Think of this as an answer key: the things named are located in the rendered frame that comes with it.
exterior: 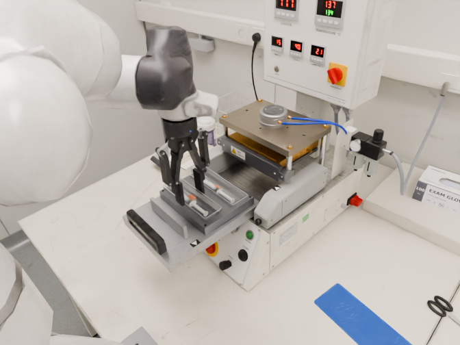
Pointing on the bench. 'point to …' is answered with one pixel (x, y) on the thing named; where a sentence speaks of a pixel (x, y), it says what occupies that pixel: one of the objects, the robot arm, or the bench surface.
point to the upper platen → (274, 150)
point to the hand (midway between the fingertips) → (189, 187)
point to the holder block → (206, 226)
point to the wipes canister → (207, 123)
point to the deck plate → (239, 179)
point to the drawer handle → (146, 231)
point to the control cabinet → (328, 57)
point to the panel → (231, 240)
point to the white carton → (439, 189)
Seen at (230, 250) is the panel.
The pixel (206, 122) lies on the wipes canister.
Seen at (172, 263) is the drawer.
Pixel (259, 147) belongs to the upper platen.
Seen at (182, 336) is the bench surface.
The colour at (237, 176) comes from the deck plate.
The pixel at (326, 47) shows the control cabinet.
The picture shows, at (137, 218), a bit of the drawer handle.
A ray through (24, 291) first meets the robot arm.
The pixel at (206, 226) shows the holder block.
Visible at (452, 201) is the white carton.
